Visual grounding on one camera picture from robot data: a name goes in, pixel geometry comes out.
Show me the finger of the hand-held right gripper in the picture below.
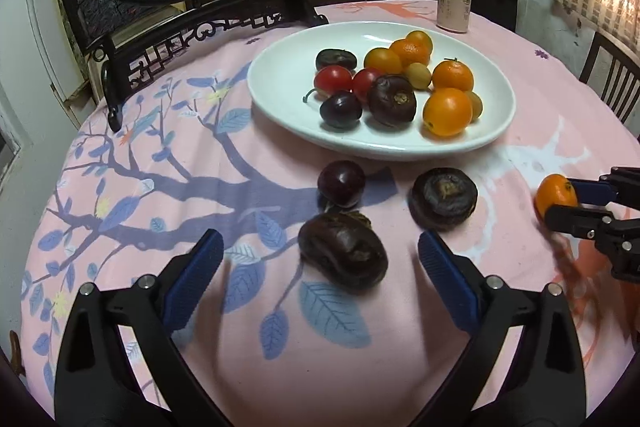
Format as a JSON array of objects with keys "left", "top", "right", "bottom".
[
  {"left": 567, "top": 167, "right": 640, "bottom": 204},
  {"left": 544, "top": 204, "right": 640, "bottom": 282}
]

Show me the tan longan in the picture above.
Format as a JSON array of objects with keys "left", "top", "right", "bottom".
[
  {"left": 405, "top": 62, "right": 432, "bottom": 90},
  {"left": 465, "top": 91, "right": 484, "bottom": 122}
]

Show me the dark brown water chestnut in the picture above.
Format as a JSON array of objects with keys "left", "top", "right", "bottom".
[
  {"left": 315, "top": 49, "right": 357, "bottom": 71},
  {"left": 367, "top": 75, "right": 417, "bottom": 126},
  {"left": 411, "top": 168, "right": 478, "bottom": 230},
  {"left": 298, "top": 212, "right": 389, "bottom": 292}
]

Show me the pale pink drink can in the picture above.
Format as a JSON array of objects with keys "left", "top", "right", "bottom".
[{"left": 436, "top": 0, "right": 471, "bottom": 32}]

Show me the white oval plate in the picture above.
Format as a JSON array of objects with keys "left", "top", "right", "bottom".
[{"left": 247, "top": 22, "right": 516, "bottom": 161}]

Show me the red cherry tomato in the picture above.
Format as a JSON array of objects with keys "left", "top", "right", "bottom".
[
  {"left": 314, "top": 66, "right": 353, "bottom": 98},
  {"left": 352, "top": 68, "right": 386, "bottom": 100}
]

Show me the pink printed tablecloth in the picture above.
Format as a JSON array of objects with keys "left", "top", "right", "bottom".
[{"left": 20, "top": 0, "right": 640, "bottom": 427}]

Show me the smooth small orange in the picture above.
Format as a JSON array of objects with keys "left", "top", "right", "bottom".
[
  {"left": 423, "top": 88, "right": 473, "bottom": 138},
  {"left": 363, "top": 48, "right": 403, "bottom": 75},
  {"left": 406, "top": 30, "right": 433, "bottom": 52}
]

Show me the brown slatted wooden chair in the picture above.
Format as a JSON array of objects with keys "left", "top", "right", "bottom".
[{"left": 579, "top": 32, "right": 640, "bottom": 124}]

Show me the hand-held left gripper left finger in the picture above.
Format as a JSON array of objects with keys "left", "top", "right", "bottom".
[{"left": 54, "top": 228, "right": 236, "bottom": 427}]

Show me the orange tangerine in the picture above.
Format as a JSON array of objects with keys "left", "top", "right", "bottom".
[
  {"left": 432, "top": 60, "right": 474, "bottom": 92},
  {"left": 390, "top": 38, "right": 431, "bottom": 68},
  {"left": 535, "top": 174, "right": 578, "bottom": 220}
]

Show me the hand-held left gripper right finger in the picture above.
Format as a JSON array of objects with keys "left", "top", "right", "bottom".
[{"left": 410, "top": 230, "right": 587, "bottom": 427}]

